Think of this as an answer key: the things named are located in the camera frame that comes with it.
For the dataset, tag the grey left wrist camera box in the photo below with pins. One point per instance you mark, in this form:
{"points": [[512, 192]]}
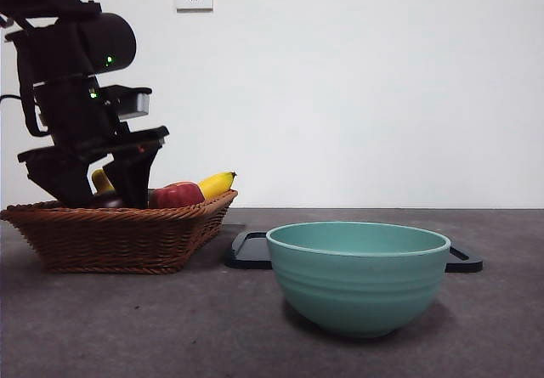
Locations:
{"points": [[134, 104]]}

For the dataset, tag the teal ribbed bowl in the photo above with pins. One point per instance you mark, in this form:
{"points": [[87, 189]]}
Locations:
{"points": [[357, 284]]}

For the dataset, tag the dark purple plum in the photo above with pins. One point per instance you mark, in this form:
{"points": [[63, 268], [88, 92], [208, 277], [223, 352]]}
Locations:
{"points": [[106, 203]]}

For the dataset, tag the yellow banana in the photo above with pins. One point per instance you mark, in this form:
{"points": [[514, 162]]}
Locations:
{"points": [[217, 184]]}

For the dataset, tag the black rectangular tray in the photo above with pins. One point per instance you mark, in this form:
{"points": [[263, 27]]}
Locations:
{"points": [[251, 255]]}

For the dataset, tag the brown wicker basket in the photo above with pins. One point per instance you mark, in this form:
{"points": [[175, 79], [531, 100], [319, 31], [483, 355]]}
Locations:
{"points": [[115, 242]]}

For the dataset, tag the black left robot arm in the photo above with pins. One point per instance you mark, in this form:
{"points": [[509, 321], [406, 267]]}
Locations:
{"points": [[110, 38]]}

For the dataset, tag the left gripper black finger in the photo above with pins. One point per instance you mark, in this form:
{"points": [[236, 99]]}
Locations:
{"points": [[134, 178], [59, 182]]}

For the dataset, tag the red apple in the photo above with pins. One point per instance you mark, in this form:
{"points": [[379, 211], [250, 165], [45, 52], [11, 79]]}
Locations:
{"points": [[176, 195]]}

